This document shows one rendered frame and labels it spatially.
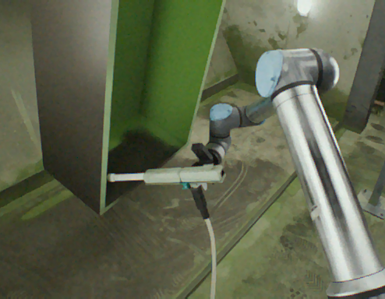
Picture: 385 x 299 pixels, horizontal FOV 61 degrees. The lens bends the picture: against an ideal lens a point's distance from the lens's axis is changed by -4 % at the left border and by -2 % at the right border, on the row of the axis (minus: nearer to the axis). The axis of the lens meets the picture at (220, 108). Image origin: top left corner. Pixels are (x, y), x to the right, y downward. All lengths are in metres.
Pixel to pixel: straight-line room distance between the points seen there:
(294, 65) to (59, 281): 1.43
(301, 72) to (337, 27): 2.05
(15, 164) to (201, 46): 1.28
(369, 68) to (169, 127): 1.71
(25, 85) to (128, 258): 1.18
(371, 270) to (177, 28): 1.20
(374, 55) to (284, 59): 2.03
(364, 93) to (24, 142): 2.46
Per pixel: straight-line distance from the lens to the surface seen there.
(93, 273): 1.81
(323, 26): 2.92
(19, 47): 2.34
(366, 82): 2.91
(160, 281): 1.74
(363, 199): 2.40
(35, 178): 2.23
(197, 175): 1.16
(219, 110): 1.36
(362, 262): 0.76
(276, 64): 0.83
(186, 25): 1.52
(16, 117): 2.23
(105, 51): 0.96
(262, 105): 1.25
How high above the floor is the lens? 1.50
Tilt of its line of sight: 29 degrees down
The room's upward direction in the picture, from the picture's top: 5 degrees clockwise
